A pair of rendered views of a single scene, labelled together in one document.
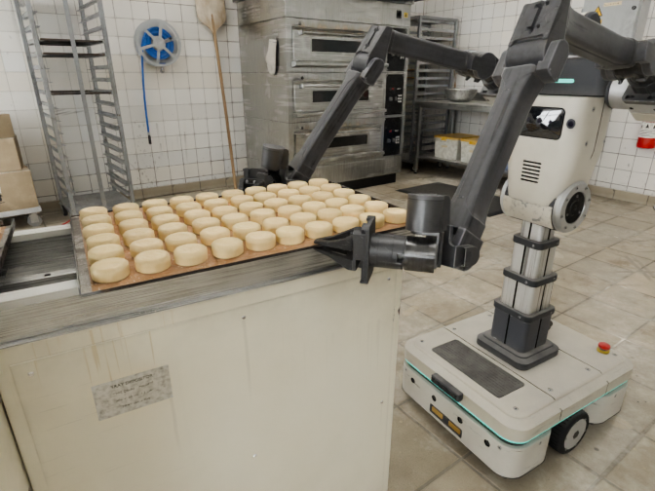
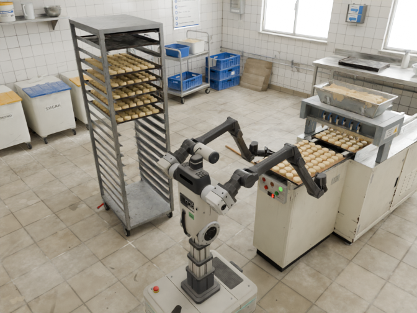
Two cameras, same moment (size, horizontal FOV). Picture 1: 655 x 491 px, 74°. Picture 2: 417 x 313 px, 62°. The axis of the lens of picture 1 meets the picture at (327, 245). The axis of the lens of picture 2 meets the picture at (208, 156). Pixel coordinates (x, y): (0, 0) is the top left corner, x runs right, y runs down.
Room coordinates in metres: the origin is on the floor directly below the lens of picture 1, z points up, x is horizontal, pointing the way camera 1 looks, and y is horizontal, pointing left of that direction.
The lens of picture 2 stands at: (2.96, -0.89, 2.19)
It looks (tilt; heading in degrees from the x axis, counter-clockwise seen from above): 29 degrees down; 171
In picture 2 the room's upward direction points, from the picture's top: straight up
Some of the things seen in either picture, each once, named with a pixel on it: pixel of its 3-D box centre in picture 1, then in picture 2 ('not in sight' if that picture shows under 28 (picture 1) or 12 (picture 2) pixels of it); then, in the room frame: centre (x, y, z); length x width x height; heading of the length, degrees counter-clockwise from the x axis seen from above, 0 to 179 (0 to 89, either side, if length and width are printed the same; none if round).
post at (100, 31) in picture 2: not in sight; (116, 144); (0.47, -1.20, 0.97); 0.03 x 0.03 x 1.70; 27
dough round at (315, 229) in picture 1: (319, 229); not in sight; (0.74, 0.02, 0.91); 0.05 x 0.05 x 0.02
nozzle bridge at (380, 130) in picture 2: not in sight; (346, 127); (0.54, 0.67, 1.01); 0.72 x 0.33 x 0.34; 30
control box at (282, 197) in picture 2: not in sight; (273, 188); (0.97, -0.09, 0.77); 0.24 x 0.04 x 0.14; 30
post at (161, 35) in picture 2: not in sight; (167, 130); (0.27, -0.80, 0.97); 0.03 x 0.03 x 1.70; 27
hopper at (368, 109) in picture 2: not in sight; (352, 99); (0.54, 0.67, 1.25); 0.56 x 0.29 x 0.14; 30
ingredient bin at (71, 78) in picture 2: not in sight; (90, 98); (-2.37, -1.86, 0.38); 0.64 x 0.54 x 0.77; 33
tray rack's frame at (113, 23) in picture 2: not in sight; (127, 128); (0.10, -1.14, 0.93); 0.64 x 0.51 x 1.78; 27
